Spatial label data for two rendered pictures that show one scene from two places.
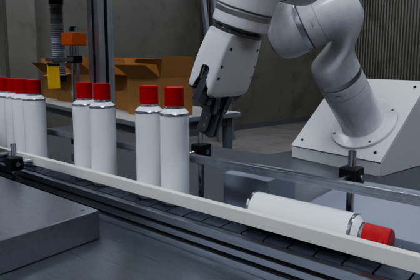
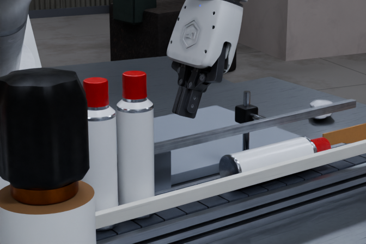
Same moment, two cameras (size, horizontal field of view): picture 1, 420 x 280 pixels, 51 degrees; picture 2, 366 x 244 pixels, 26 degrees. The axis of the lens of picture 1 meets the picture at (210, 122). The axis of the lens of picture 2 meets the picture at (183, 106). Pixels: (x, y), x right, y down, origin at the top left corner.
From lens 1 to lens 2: 1.15 m
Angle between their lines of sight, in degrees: 73
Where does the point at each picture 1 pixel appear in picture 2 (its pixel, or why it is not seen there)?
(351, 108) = (16, 50)
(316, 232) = (308, 159)
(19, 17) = not seen: outside the picture
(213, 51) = (234, 27)
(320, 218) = (294, 150)
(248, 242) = (266, 196)
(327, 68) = (13, 5)
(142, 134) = (111, 145)
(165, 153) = (147, 155)
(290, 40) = not seen: outside the picture
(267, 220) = (273, 170)
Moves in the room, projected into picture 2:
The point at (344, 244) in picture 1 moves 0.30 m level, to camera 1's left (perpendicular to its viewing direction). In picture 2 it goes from (324, 158) to (302, 237)
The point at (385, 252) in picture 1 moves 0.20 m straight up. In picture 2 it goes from (346, 150) to (353, 29)
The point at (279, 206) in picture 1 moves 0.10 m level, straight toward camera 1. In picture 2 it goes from (263, 156) to (327, 165)
